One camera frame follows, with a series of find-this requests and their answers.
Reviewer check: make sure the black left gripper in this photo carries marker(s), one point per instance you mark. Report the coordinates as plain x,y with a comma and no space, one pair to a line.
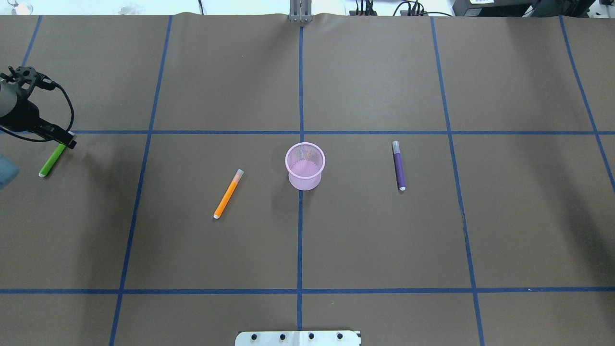
23,116

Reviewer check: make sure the green highlighter pen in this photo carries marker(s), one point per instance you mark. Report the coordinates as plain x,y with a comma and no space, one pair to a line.
50,163

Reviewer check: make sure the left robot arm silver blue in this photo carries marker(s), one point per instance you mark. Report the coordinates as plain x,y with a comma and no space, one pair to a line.
11,91

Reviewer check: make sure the orange highlighter pen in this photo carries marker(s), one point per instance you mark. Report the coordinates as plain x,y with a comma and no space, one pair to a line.
228,194

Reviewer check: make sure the pink mesh pen holder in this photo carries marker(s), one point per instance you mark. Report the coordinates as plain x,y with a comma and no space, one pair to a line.
305,163

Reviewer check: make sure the purple highlighter pen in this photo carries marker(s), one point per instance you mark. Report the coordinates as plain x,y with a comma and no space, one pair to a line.
398,166

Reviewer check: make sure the brown paper table mat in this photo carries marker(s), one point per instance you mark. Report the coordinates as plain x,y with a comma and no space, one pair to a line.
442,181

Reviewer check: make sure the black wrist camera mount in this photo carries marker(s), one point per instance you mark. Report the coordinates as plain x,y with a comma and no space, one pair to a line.
27,79

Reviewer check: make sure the aluminium frame post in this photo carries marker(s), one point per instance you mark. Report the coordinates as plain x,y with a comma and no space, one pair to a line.
300,11

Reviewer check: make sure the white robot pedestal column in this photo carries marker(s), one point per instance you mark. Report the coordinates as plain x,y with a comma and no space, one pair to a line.
299,338

